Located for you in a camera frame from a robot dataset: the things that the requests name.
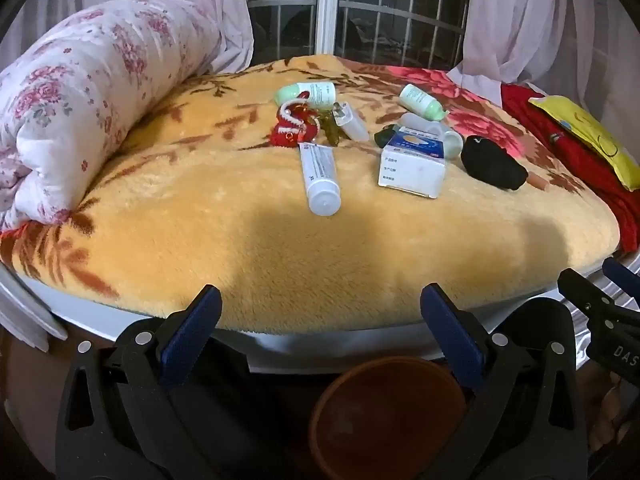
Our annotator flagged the yellow-green plastic trinket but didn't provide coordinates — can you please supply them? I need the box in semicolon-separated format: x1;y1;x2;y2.
317;110;346;147

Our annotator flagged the metal window grille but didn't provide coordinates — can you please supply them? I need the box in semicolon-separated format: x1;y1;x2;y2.
247;0;471;67

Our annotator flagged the white pink floral quilt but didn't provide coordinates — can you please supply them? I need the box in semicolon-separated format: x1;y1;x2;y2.
0;0;224;232

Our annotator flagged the white bed frame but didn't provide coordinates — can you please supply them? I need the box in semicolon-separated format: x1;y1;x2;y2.
0;254;640;376

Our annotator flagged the white box with blue label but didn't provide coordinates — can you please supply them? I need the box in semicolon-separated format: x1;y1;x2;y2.
377;127;447;200

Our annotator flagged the red cloth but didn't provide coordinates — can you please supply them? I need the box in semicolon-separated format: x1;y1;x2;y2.
500;84;640;257

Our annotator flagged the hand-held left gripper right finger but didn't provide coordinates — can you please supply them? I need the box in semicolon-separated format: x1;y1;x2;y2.
420;282;588;480

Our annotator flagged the red knitted keychain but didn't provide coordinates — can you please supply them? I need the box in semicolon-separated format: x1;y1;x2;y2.
271;101;321;149

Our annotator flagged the translucent white bottle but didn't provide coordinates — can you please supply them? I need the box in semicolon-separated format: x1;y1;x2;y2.
397;112;464;160

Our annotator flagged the white charger plug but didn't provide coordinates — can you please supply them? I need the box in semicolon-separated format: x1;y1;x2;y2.
332;101;370;142

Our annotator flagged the orange plastic bucket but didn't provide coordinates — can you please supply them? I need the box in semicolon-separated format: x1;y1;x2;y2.
309;356;469;480

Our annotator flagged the yellow floral plush blanket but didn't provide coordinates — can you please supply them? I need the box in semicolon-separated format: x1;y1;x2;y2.
0;55;623;335

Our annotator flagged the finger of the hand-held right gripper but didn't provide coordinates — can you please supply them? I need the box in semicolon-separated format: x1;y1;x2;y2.
601;256;640;302
557;268;618;322

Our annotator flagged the white bottle with green cap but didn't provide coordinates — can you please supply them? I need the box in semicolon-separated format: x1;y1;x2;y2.
399;84;447;122
275;81;337;109

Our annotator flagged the white window frame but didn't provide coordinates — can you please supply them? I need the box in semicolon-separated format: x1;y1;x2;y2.
240;0;474;68

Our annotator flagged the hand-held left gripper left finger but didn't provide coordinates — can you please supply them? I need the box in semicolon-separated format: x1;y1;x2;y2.
55;284;251;480

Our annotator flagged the white squeeze tube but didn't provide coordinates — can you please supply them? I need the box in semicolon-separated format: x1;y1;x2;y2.
299;141;342;217

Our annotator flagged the black sock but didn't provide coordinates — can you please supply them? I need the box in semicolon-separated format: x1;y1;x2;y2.
460;135;530;192

